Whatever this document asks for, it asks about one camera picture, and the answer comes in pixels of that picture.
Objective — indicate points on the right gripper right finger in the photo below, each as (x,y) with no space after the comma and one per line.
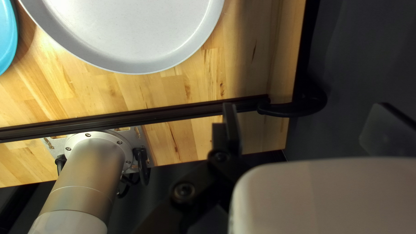
(390,133)

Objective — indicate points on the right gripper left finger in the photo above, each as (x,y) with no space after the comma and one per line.
(229,136)

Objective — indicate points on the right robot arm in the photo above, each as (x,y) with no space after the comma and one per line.
(87,169)

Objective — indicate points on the grey plate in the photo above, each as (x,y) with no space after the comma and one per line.
(130,32)

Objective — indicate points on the teal plate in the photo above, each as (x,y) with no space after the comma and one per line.
(6,32)

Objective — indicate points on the black frame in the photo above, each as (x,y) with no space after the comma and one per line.
(130,118)

